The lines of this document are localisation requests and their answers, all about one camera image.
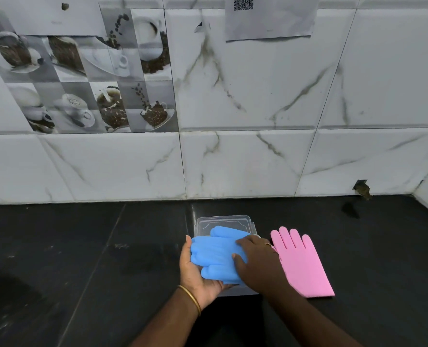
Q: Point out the person's right hand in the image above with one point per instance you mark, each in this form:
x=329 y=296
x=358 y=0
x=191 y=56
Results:
x=262 y=265

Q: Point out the person's left hand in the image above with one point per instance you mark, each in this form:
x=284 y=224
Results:
x=194 y=281

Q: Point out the person's right thumb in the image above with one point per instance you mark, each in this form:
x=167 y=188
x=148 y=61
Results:
x=238 y=266

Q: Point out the person's left thumb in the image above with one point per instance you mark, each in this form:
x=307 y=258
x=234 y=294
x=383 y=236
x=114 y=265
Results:
x=186 y=249

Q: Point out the blue rubber glove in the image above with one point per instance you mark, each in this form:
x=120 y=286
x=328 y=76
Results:
x=216 y=252

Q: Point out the person's right forearm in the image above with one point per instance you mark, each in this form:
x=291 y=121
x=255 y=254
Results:
x=308 y=321

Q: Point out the person's left forearm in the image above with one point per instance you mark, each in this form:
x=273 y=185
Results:
x=167 y=325

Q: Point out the clear plastic container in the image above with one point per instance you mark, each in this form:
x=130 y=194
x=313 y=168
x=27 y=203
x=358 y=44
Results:
x=223 y=221

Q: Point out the gold bangle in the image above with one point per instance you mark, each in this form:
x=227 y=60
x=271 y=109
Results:
x=192 y=298

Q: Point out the pink rubber glove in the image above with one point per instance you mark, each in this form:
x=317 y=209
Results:
x=302 y=265

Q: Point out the paper sheet with code print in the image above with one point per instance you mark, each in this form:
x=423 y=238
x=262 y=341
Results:
x=272 y=18

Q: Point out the plain white paper sheet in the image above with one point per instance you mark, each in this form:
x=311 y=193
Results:
x=55 y=18

